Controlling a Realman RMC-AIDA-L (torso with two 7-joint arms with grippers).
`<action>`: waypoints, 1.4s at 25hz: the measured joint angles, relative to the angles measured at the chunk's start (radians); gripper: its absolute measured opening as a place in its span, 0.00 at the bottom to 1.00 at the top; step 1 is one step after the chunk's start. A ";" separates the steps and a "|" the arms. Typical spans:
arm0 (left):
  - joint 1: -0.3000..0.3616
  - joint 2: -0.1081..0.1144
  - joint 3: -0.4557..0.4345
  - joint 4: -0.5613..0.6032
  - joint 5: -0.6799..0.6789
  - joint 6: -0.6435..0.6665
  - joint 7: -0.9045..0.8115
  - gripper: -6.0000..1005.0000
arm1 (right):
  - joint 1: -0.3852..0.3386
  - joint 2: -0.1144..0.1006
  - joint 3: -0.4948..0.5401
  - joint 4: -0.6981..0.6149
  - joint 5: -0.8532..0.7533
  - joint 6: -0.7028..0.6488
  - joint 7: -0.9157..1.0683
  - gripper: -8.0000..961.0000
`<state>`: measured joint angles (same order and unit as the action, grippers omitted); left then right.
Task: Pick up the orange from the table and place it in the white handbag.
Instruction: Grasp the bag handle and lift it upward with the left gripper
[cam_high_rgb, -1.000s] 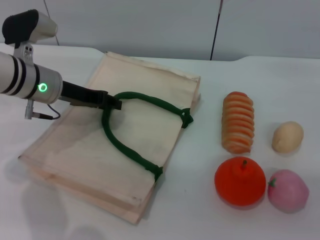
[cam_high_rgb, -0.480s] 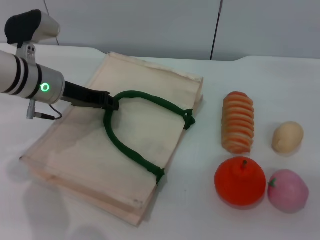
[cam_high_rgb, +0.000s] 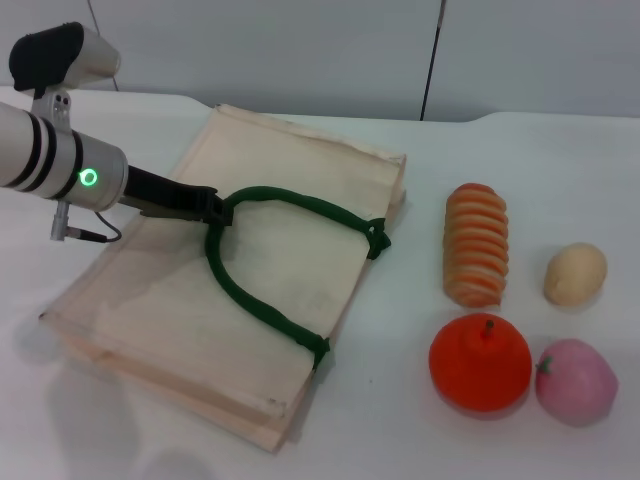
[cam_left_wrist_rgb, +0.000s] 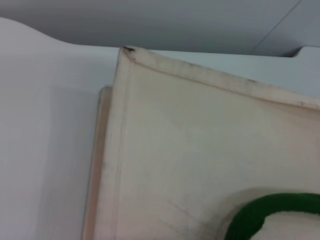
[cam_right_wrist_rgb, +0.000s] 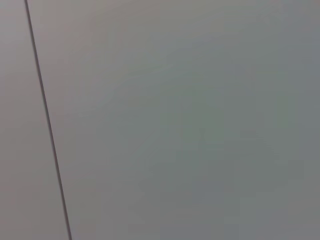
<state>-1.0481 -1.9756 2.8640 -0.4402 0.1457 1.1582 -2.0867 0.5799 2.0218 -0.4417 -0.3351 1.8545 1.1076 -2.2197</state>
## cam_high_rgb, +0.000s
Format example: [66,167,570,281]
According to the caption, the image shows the pink toy peach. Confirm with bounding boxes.
[534,338,620,428]

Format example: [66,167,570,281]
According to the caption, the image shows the beige toy potato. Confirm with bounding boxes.
[543,242,609,306]

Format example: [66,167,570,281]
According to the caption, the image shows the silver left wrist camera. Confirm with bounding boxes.
[8,21,122,132]

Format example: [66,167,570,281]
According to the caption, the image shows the white canvas handbag green handles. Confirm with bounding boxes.
[38,103,409,456]

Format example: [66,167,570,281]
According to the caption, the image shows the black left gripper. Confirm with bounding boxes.
[119,166,236,228]

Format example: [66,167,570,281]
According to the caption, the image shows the orange striped toy bread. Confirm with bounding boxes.
[442,182,511,309]

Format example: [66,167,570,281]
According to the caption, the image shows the orange toy fruit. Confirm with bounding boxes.
[428,312,533,414]

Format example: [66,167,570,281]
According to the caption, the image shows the left arm cable with connector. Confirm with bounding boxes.
[49,199,124,244]

